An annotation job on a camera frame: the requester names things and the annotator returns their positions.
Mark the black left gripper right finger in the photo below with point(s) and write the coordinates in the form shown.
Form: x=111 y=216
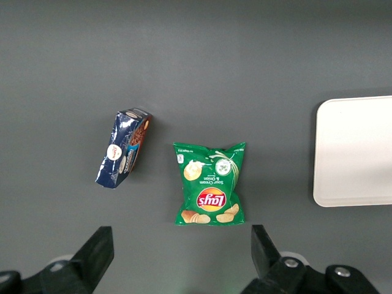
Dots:
x=272 y=269

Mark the blue chocolate cookie box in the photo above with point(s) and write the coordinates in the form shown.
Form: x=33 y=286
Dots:
x=122 y=150

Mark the beige plastic tray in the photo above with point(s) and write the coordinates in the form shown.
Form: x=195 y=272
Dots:
x=355 y=150

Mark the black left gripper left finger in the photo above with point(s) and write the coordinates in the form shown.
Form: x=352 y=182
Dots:
x=88 y=260

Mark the green Lay's chips bag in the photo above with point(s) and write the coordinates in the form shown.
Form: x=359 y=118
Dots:
x=209 y=183

